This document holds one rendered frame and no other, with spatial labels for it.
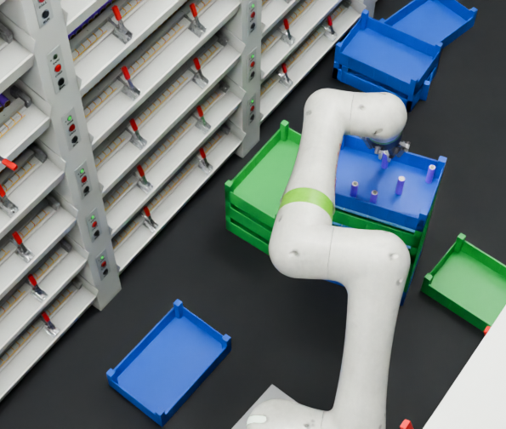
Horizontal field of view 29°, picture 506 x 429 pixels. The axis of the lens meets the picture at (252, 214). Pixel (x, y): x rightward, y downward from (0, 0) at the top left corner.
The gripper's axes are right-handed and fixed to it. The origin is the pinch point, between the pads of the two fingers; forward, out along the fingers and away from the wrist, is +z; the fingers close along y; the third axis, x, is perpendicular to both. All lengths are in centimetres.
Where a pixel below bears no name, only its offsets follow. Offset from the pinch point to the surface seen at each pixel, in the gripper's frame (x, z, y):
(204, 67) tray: 9, 3, -56
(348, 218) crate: -18.9, 5.8, -4.5
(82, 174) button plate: -34, -31, -65
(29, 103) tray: -26, -59, -71
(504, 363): -54, -161, 32
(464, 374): -56, -162, 28
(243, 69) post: 15, 15, -48
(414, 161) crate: 1.8, 7.8, 7.5
